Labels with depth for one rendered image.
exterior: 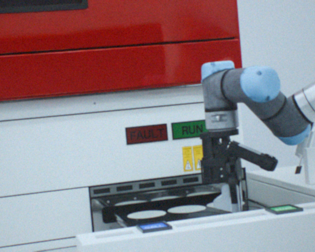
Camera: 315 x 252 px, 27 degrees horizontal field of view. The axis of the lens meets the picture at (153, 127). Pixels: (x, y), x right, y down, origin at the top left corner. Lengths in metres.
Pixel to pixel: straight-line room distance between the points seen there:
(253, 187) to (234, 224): 0.63
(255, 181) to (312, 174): 0.28
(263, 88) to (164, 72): 0.46
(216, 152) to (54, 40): 0.52
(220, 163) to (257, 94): 0.20
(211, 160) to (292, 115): 0.20
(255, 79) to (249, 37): 2.15
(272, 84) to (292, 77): 2.21
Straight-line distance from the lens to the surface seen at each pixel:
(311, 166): 1.58
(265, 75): 1.38
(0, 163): 1.76
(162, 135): 1.81
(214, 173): 1.49
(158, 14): 1.78
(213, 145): 1.50
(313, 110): 1.44
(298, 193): 1.60
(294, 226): 1.27
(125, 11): 1.76
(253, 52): 3.51
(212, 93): 1.46
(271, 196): 1.74
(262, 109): 1.42
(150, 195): 1.81
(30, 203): 1.78
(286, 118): 1.45
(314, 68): 3.66
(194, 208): 1.74
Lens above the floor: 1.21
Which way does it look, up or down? 3 degrees down
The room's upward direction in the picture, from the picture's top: 5 degrees counter-clockwise
